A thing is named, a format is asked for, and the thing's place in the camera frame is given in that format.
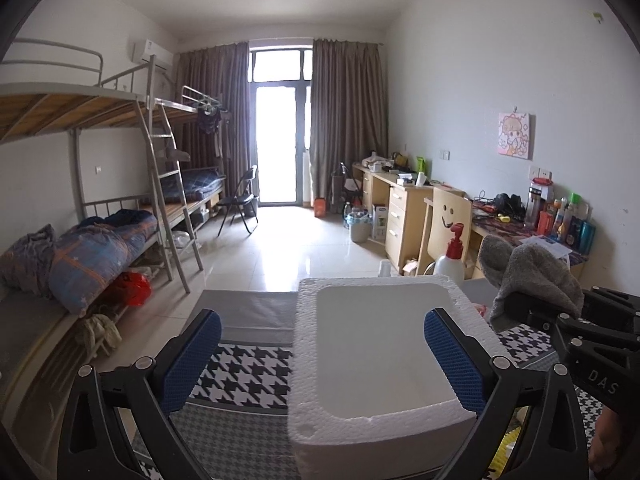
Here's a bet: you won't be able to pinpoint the white bucket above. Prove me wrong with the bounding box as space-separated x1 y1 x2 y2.
350 212 372 243

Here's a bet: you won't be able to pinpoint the white carton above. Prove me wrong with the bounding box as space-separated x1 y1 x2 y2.
371 204 390 241

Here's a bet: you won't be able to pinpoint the small grey metal bunk bed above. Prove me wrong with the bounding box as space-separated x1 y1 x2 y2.
150 85 233 241

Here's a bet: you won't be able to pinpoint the wooden smiley face chair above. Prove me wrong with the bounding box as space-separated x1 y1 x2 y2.
416 186 473 278

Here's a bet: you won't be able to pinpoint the person's right forearm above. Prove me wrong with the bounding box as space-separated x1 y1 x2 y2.
590 405 640 480

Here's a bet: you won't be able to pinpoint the folded black chair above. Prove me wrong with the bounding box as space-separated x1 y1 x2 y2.
330 162 364 207

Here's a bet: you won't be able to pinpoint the red plastic bag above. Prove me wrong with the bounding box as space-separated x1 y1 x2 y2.
107 271 152 308

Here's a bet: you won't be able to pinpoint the yellow bumpy item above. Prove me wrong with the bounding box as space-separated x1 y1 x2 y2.
500 425 523 468

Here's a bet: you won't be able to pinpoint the group of toiletry bottles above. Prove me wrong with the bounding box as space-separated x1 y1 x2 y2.
539 192 597 255

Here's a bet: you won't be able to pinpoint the dark hanging garment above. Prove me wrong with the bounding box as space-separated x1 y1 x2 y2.
196 107 223 136

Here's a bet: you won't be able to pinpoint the grey metal bed ladder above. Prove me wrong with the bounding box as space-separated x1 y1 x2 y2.
137 95 206 293

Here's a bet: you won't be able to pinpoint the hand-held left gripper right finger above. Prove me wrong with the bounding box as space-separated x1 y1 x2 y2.
423 307 591 480

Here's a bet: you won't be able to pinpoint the wooden desk with patterned cover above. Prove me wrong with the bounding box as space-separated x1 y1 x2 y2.
424 195 586 281

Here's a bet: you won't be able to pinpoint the pink cartoon wall picture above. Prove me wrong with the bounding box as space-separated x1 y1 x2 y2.
496 112 536 160

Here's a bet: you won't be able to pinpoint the blue plaid quilt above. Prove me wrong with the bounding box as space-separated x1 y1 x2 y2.
50 209 158 316

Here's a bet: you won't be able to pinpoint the red lidded jug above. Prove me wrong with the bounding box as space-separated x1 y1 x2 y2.
526 178 553 227

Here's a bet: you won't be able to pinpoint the dark blue checked bedding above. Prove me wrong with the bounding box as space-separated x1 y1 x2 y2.
180 167 226 201

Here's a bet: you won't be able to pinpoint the glass balcony door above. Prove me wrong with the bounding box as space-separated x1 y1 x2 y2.
248 47 314 206

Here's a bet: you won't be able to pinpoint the white pump bottle red top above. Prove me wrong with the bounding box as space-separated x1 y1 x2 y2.
432 223 466 283

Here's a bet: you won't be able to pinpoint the large grey metal bunk bed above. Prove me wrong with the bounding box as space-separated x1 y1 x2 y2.
0 37 201 441

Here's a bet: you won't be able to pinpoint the white foam box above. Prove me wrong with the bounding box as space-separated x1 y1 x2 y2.
287 275 513 480

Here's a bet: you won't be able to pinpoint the wooden desk with drawers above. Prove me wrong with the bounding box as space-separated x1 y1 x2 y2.
351 160 466 273

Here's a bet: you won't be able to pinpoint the purple grey blanket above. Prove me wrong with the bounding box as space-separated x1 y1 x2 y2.
0 224 58 301

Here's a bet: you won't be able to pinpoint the black folding chair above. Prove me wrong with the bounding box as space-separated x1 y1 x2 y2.
216 165 261 238

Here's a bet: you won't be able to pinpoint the grey towel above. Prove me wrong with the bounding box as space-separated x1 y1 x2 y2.
477 235 585 333

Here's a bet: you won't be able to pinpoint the black headphones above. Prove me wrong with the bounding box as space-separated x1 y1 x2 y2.
492 192 526 221

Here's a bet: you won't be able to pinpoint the brown curtain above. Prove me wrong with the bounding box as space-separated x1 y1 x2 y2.
311 37 390 203
175 42 251 201

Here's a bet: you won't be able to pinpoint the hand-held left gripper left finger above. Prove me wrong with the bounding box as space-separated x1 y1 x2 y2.
59 308 223 480

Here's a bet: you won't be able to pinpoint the white air conditioner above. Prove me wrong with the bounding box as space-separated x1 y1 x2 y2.
132 38 173 71

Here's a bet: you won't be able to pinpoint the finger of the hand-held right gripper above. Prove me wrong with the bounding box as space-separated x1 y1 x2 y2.
492 285 640 333
552 312 640 361

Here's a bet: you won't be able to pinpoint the beige crumpled cloth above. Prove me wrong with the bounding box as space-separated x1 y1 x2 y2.
82 314 122 361

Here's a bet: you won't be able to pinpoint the printed paper sheet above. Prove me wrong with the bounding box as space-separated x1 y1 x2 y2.
520 236 573 261

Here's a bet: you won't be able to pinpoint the black white houndstooth tablecloth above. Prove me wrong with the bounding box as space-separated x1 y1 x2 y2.
130 277 640 480

